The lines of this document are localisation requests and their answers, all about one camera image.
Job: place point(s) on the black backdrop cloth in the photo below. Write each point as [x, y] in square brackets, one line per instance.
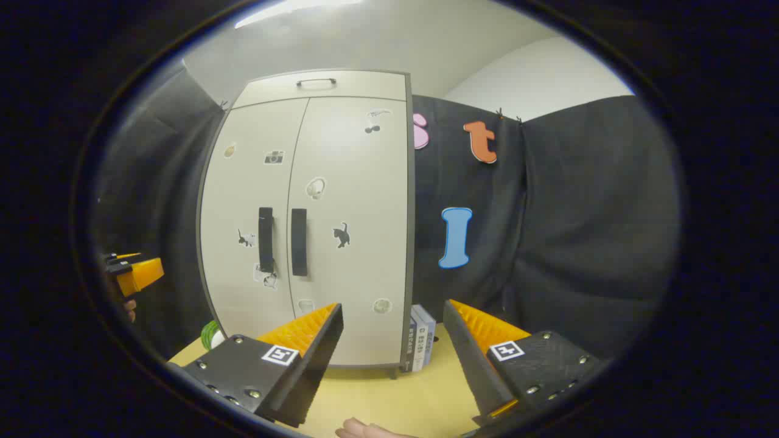
[578, 213]

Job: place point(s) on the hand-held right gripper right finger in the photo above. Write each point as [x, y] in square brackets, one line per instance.
[471, 365]

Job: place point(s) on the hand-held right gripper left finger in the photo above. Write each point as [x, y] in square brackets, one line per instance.
[316, 353]

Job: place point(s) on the white double-door shoe cabinet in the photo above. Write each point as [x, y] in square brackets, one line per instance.
[411, 243]

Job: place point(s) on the white cabinet door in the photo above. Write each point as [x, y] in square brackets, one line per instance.
[237, 194]
[359, 182]

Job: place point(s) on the green striped ball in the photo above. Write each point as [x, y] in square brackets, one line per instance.
[211, 334]

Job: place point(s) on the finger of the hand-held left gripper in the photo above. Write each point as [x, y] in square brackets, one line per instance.
[143, 272]

